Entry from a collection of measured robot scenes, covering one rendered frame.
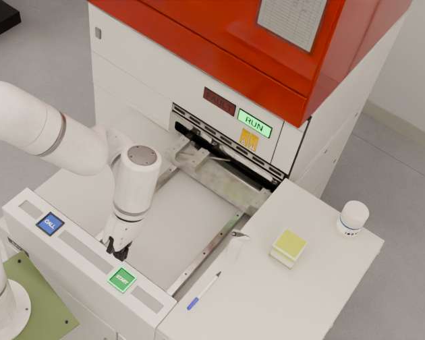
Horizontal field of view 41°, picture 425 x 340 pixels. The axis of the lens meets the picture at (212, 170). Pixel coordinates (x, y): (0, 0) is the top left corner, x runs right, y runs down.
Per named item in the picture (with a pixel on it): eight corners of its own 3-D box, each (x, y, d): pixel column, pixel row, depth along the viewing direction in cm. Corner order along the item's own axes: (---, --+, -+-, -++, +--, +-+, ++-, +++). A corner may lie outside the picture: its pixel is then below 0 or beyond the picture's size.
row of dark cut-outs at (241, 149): (173, 107, 191) (173, 102, 189) (283, 178, 178) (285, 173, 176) (172, 108, 191) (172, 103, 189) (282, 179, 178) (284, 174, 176)
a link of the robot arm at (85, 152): (9, 107, 108) (113, 162, 132) (32, 165, 98) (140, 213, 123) (42, 74, 106) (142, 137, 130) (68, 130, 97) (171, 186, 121)
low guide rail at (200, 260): (253, 195, 189) (256, 190, 186) (259, 199, 188) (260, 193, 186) (156, 305, 161) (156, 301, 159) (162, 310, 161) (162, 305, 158)
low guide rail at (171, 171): (189, 152, 196) (189, 147, 194) (193, 156, 196) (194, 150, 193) (85, 251, 169) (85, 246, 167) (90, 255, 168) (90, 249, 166)
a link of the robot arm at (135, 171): (106, 185, 126) (121, 216, 121) (113, 141, 117) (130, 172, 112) (141, 179, 130) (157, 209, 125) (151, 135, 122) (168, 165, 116)
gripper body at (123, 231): (133, 185, 131) (125, 218, 139) (102, 208, 124) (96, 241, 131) (158, 203, 129) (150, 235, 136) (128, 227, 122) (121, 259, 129)
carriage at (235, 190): (179, 144, 194) (179, 139, 192) (268, 203, 184) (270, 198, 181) (164, 158, 190) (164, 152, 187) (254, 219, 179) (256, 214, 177)
